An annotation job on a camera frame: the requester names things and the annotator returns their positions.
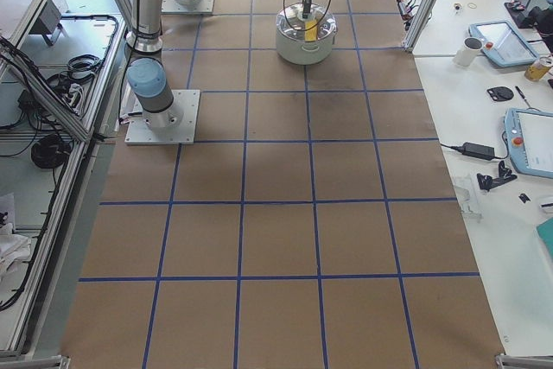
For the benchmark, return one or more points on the white crumpled cloth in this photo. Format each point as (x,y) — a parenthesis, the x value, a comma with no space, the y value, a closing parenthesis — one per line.
(15,248)

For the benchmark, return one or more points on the upper teach pendant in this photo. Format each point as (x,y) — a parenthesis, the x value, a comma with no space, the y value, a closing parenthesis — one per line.
(504,45)

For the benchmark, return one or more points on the pale green electric pot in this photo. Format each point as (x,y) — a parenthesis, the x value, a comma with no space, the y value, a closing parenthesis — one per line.
(303,53)

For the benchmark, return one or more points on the black pen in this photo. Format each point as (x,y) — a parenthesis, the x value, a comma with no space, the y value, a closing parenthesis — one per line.
(522,96)

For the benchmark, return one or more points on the lower teach pendant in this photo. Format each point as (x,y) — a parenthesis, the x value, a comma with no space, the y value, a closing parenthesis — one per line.
(529,141)

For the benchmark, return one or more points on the white mug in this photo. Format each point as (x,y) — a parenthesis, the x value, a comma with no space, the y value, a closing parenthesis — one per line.
(469,49)

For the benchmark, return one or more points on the black printed bracket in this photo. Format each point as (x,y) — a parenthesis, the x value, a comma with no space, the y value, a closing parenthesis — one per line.
(487,182)

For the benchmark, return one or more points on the small black charger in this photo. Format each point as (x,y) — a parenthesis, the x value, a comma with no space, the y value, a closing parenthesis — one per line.
(478,151)

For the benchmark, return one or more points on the yellow corn cob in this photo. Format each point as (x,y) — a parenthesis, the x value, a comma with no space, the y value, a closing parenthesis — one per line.
(311,31)

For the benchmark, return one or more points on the yellow drink can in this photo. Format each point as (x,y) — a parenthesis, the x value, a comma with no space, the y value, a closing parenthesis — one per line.
(536,70)

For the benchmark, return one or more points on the clear plastic bracket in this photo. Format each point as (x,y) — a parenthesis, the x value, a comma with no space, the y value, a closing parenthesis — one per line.
(467,198)

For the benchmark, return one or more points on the teach pendant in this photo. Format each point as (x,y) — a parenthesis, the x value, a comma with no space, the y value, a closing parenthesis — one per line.
(529,141)
(504,45)

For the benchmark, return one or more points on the glass pot lid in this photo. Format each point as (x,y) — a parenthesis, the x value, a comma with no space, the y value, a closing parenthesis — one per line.
(290,24)

